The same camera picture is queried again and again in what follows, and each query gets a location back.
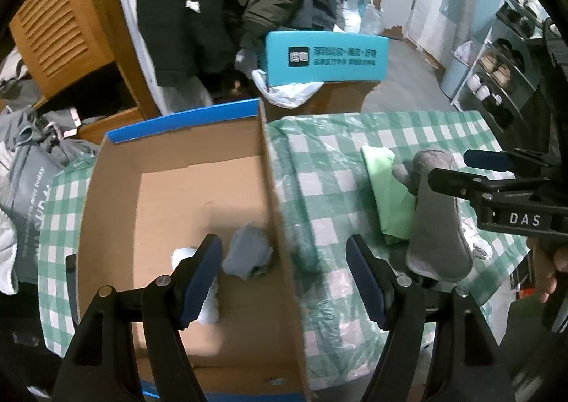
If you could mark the brown cardboard carton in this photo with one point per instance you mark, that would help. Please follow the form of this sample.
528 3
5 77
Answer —
341 98

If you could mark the teal printed box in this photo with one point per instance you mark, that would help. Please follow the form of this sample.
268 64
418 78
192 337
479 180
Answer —
328 58

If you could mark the long grey fuzzy sock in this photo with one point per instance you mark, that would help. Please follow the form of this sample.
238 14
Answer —
437 233

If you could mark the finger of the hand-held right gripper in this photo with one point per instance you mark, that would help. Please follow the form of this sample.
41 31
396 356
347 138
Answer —
486 160
457 184

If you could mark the person's right forearm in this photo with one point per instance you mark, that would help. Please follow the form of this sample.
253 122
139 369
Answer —
528 348

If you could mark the wooden louvred cabinet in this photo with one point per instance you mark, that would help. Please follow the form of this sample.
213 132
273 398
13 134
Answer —
66 29

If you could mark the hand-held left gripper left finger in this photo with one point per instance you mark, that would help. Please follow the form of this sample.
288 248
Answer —
199 286

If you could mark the green checked tablecloth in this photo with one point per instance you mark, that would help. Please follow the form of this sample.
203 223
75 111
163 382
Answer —
333 206

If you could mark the black hanging coat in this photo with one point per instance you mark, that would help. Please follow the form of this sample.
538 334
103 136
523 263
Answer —
177 7

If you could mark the white door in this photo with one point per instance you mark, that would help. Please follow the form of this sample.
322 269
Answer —
428 16

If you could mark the person's right hand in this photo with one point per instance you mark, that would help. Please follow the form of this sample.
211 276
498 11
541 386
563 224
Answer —
548 273

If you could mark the grey clothes pile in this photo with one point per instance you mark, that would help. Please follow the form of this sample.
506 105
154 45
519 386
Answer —
53 122

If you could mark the light blue bin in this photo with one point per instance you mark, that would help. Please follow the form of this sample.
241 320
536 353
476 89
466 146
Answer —
455 73

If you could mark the white plastic bag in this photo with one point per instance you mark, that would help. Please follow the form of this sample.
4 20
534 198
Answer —
284 93

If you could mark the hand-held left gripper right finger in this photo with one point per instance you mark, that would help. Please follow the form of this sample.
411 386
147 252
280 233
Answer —
368 286

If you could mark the white crumpled cloth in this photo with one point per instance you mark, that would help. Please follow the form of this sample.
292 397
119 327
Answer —
184 256

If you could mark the grey printed bag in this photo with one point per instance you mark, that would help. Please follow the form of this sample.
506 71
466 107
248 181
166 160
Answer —
35 189

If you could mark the white fleece garment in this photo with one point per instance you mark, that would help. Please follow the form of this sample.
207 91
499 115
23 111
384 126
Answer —
6 251

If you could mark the light green cloth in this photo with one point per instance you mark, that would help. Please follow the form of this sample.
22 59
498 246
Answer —
390 206

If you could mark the grey crumpled sock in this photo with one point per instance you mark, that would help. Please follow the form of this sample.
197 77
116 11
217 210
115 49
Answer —
246 251

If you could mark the cardboard box blue outside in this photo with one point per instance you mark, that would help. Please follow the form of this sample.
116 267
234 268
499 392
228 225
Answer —
177 189

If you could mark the metal shoe rack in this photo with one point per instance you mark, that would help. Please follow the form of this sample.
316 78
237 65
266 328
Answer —
506 60

